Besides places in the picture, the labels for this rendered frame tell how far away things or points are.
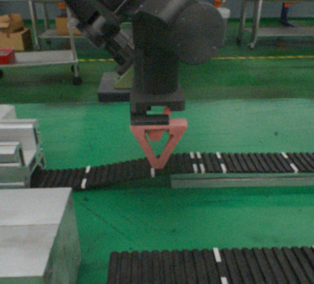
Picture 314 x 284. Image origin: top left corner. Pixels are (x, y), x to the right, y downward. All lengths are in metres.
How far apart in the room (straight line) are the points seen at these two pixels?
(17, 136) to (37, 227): 0.24
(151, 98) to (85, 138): 0.27
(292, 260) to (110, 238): 0.20
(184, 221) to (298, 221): 0.14
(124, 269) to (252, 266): 0.12
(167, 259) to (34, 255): 0.13
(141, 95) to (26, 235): 0.20
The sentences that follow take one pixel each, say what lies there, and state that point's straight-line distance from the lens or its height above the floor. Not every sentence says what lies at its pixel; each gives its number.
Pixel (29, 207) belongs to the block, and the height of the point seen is 0.87.
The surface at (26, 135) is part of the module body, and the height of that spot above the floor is 0.85.
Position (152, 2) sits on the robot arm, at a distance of 0.32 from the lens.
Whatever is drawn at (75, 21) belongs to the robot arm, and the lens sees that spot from 0.86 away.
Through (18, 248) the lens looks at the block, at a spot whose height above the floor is 0.87.
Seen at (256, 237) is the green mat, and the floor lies 0.78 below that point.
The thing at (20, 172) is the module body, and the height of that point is 0.83.
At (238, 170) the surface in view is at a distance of 0.46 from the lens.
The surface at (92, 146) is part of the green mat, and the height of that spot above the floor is 0.78.
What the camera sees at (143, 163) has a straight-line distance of 0.48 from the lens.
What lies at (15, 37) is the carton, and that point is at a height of 0.19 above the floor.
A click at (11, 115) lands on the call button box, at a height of 0.83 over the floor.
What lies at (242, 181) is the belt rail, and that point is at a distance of 0.48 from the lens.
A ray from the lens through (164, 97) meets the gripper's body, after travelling 0.38.
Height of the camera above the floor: 1.06
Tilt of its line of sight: 27 degrees down
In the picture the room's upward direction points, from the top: straight up
